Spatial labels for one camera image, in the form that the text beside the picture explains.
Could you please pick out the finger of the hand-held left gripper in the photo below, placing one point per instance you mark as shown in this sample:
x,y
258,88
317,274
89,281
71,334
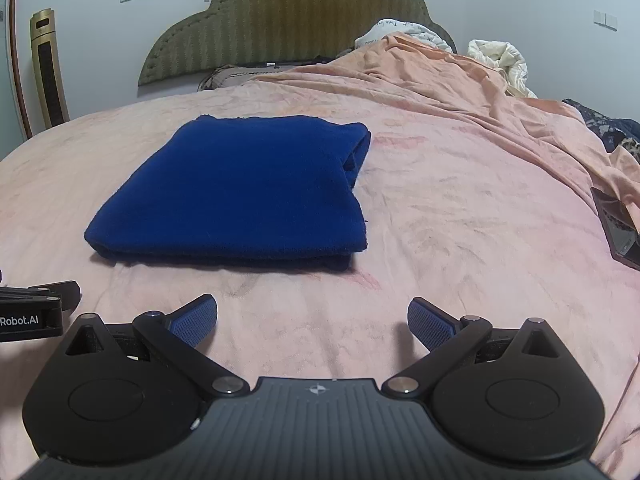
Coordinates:
x,y
60,290

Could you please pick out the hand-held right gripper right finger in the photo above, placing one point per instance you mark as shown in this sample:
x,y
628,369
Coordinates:
x,y
430,317

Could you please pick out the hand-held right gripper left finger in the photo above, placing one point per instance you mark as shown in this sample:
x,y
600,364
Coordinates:
x,y
197,317

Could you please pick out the blue beaded knit sweater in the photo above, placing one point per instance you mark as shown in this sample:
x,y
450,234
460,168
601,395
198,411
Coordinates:
x,y
225,190

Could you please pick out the dark tablet device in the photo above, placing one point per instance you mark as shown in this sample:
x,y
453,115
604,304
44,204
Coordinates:
x,y
620,230

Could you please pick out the flower print wardrobe door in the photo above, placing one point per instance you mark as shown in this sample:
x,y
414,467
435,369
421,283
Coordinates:
x,y
7,85

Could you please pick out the gold tower fan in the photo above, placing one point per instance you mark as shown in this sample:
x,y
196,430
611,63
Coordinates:
x,y
47,75

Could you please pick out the peach blanket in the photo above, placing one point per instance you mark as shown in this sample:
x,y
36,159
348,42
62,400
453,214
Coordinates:
x,y
450,75

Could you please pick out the grey pillow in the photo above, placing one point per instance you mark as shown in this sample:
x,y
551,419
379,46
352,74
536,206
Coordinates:
x,y
235,76

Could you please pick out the dark patterned cloth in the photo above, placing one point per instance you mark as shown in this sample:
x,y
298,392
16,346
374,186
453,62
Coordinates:
x,y
600,122

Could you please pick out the leopard print cloth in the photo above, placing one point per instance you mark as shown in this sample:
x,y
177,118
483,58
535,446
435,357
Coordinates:
x,y
627,150

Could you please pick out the cream duvet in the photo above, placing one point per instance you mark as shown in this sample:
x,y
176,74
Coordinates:
x,y
505,60

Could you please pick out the white printed quilt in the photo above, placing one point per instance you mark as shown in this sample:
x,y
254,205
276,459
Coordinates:
x,y
390,29

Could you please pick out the olive padded headboard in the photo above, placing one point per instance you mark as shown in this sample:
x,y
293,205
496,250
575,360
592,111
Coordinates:
x,y
300,20

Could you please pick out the white wall switch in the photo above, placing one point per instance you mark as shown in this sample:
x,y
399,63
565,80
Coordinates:
x,y
606,19

